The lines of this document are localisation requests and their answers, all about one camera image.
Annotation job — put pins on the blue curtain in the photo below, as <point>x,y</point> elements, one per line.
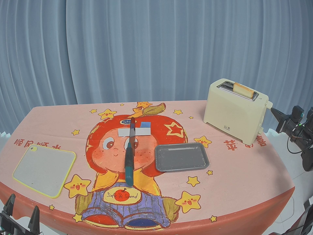
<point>146,38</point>

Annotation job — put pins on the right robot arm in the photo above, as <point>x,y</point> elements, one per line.
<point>307,159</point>

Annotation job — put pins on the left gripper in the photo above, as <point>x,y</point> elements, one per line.
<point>14,225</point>

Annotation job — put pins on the cream toaster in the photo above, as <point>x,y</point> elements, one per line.
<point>234,114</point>

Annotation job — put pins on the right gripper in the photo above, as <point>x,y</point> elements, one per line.
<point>286,125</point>

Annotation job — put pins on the white knife rest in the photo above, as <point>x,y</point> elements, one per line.
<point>143,132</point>

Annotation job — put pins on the dark grey tray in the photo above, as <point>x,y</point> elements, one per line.
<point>181,158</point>

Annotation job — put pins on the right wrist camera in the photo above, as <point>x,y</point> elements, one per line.
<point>297,112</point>

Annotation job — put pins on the slice of bread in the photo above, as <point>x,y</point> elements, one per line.
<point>243,90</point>

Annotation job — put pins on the cutting board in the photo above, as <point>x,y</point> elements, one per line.
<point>44,170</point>

